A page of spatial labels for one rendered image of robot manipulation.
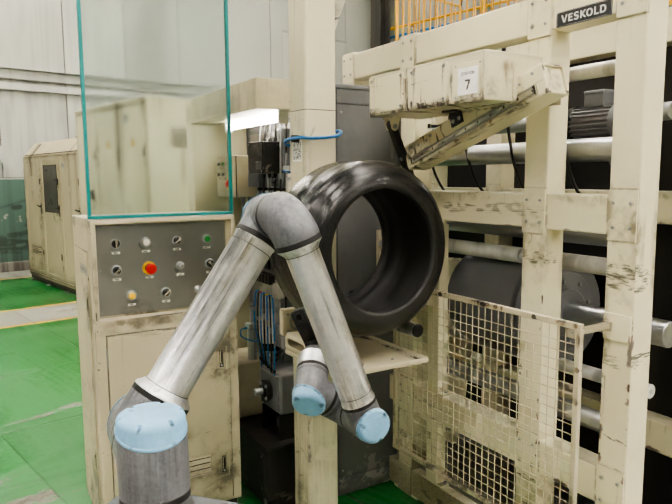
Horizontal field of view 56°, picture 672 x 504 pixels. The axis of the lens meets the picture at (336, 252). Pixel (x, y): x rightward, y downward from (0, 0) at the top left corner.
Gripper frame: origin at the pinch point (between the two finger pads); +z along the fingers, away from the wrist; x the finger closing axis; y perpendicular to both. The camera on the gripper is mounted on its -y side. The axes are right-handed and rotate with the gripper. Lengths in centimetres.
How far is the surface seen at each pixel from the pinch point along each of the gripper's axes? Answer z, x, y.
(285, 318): 17.1, -26.4, 18.9
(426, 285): 19.6, 24.8, 25.7
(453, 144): 57, 46, 1
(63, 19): 813, -563, -2
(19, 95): 698, -635, 41
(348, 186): 24.9, 18.0, -18.4
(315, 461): -8, -40, 70
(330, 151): 63, 4, -11
